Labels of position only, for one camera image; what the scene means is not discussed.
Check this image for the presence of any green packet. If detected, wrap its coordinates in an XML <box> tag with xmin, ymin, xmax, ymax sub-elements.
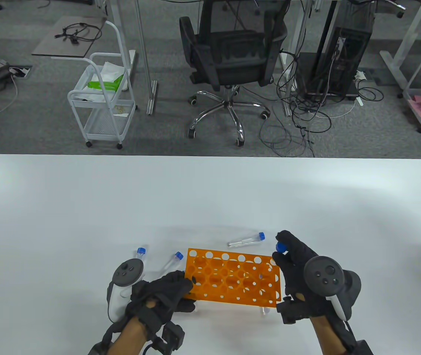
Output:
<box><xmin>87</xmin><ymin>75</ymin><xmax>125</xmax><ymax>92</ymax></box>

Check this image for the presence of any white wire utility cart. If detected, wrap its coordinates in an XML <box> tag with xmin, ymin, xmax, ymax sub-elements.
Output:
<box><xmin>67</xmin><ymin>20</ymin><xmax>138</xmax><ymax>150</ymax></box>

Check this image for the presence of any person's left hand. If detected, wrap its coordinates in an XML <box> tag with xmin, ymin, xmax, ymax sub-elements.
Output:
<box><xmin>125</xmin><ymin>270</ymin><xmax>197</xmax><ymax>328</ymax></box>

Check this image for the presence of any black computer tower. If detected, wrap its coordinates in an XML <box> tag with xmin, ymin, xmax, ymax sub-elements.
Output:
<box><xmin>296</xmin><ymin>25</ymin><xmax>373</xmax><ymax>101</ymax></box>

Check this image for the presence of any tangle of black cables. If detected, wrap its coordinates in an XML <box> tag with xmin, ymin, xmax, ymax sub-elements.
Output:
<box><xmin>258</xmin><ymin>50</ymin><xmax>384</xmax><ymax>158</ymax></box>

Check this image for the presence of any white plastic bag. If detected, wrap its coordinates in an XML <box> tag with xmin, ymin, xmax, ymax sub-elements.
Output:
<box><xmin>101</xmin><ymin>61</ymin><xmax>126</xmax><ymax>82</ymax></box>

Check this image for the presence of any white desk leg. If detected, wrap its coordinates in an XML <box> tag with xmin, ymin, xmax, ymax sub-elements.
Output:
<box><xmin>280</xmin><ymin>0</ymin><xmax>320</xmax><ymax>117</ymax></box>
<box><xmin>135</xmin><ymin>0</ymin><xmax>158</xmax><ymax>116</ymax></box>

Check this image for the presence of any floor socket box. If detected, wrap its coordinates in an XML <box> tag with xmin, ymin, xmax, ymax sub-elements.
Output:
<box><xmin>8</xmin><ymin>65</ymin><xmax>33</xmax><ymax>79</ymax></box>

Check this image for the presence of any black cable bundle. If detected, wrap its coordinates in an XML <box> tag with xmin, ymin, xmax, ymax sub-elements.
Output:
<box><xmin>54</xmin><ymin>22</ymin><xmax>103</xmax><ymax>45</ymax></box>

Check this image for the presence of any white desk frame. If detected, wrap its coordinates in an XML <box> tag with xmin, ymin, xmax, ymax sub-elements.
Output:
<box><xmin>380</xmin><ymin>0</ymin><xmax>421</xmax><ymax>89</ymax></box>

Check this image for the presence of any thick black cable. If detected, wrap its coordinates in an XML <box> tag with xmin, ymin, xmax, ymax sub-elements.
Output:
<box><xmin>88</xmin><ymin>325</ymin><xmax>122</xmax><ymax>355</ymax></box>

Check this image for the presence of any grey board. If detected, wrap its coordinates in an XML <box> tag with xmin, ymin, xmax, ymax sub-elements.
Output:
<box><xmin>32</xmin><ymin>16</ymin><xmax>107</xmax><ymax>58</ymax></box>

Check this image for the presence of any black battery pack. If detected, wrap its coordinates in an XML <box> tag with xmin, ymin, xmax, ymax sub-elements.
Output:
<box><xmin>354</xmin><ymin>339</ymin><xmax>374</xmax><ymax>355</ymax></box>

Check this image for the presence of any black office chair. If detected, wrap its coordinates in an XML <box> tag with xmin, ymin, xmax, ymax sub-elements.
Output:
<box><xmin>179</xmin><ymin>0</ymin><xmax>289</xmax><ymax>147</ymax></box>

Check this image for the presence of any white and grey VR controller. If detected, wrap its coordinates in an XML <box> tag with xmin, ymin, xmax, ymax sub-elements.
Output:
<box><xmin>303</xmin><ymin>255</ymin><xmax>362</xmax><ymax>322</ymax></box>
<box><xmin>106</xmin><ymin>258</ymin><xmax>146</xmax><ymax>323</ymax></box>

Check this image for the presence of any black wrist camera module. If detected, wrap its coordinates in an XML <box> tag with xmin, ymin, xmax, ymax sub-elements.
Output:
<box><xmin>150</xmin><ymin>321</ymin><xmax>186</xmax><ymax>355</ymax></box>
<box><xmin>277</xmin><ymin>296</ymin><xmax>309</xmax><ymax>325</ymax></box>

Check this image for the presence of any person's right hand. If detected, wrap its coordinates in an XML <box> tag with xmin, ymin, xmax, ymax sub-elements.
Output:
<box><xmin>272</xmin><ymin>230</ymin><xmax>336</xmax><ymax>319</ymax></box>

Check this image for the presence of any person's right forearm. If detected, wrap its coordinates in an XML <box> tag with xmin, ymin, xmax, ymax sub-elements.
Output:
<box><xmin>308</xmin><ymin>314</ymin><xmax>359</xmax><ymax>355</ymax></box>

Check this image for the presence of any orange test tube rack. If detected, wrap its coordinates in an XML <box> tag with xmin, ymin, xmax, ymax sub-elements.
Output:
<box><xmin>181</xmin><ymin>248</ymin><xmax>282</xmax><ymax>307</ymax></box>

